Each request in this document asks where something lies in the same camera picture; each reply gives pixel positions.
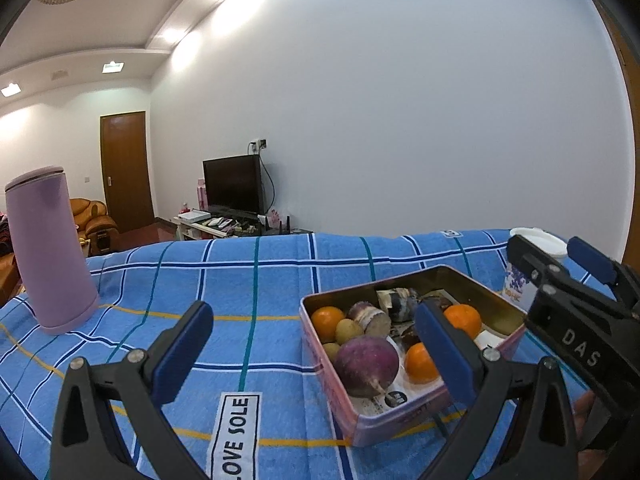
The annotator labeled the orange fruit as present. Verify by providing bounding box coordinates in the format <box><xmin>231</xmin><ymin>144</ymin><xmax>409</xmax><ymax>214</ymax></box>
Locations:
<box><xmin>311</xmin><ymin>306</ymin><xmax>345</xmax><ymax>344</ymax></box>
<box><xmin>405</xmin><ymin>342</ymin><xmax>440</xmax><ymax>385</ymax></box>
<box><xmin>444</xmin><ymin>304</ymin><xmax>483</xmax><ymax>339</ymax></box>

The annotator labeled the round purple turnip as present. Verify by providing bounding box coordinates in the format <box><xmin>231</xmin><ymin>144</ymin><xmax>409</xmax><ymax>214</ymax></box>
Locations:
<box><xmin>334</xmin><ymin>336</ymin><xmax>399</xmax><ymax>399</ymax></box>

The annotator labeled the cut purple yam piece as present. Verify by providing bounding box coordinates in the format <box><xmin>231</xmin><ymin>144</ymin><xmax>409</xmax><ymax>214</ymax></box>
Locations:
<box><xmin>347</xmin><ymin>301</ymin><xmax>392</xmax><ymax>338</ymax></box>

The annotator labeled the dark passion fruit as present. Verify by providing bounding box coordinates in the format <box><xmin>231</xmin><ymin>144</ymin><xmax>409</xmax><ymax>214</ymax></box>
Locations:
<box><xmin>421</xmin><ymin>295</ymin><xmax>452</xmax><ymax>312</ymax></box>
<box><xmin>400</xmin><ymin>326</ymin><xmax>421</xmax><ymax>352</ymax></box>

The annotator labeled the person right hand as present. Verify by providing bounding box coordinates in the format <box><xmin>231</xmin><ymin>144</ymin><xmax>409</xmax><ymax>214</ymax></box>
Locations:
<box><xmin>574</xmin><ymin>390</ymin><xmax>606</xmax><ymax>478</ymax></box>

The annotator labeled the white floral mug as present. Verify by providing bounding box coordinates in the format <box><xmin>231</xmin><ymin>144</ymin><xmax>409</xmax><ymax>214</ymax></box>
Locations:
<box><xmin>501</xmin><ymin>226</ymin><xmax>567</xmax><ymax>312</ymax></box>

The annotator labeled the lilac cylindrical container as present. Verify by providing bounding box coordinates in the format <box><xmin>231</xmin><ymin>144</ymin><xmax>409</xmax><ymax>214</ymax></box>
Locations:
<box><xmin>4</xmin><ymin>166</ymin><xmax>99</xmax><ymax>335</ymax></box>

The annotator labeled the orange leather sofa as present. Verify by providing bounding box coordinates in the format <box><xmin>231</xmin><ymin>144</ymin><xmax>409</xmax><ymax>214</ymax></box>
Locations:
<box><xmin>0</xmin><ymin>214</ymin><xmax>21</xmax><ymax>307</ymax></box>

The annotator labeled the blue plaid tablecloth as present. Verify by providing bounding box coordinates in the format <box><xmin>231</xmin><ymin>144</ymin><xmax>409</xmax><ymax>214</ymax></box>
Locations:
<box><xmin>0</xmin><ymin>227</ymin><xmax>640</xmax><ymax>480</ymax></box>

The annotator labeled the orange leather armchair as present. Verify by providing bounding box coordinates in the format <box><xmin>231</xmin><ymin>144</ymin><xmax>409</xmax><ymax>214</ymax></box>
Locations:
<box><xmin>70</xmin><ymin>198</ymin><xmax>119</xmax><ymax>256</ymax></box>

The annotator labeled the pink metal tin box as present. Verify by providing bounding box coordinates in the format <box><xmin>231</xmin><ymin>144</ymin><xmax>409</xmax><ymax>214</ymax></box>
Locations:
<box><xmin>299</xmin><ymin>266</ymin><xmax>524</xmax><ymax>446</ymax></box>

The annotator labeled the white tv stand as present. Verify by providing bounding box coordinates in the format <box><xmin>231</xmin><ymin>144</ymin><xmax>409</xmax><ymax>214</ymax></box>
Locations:
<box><xmin>171</xmin><ymin>210</ymin><xmax>310</xmax><ymax>240</ymax></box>

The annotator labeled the black television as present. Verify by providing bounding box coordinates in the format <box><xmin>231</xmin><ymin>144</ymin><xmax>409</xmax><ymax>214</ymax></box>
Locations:
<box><xmin>203</xmin><ymin>155</ymin><xmax>264</xmax><ymax>214</ymax></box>

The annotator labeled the brown wooden door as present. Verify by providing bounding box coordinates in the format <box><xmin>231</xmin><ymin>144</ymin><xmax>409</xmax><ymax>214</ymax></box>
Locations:
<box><xmin>100</xmin><ymin>112</ymin><xmax>154</xmax><ymax>233</ymax></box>

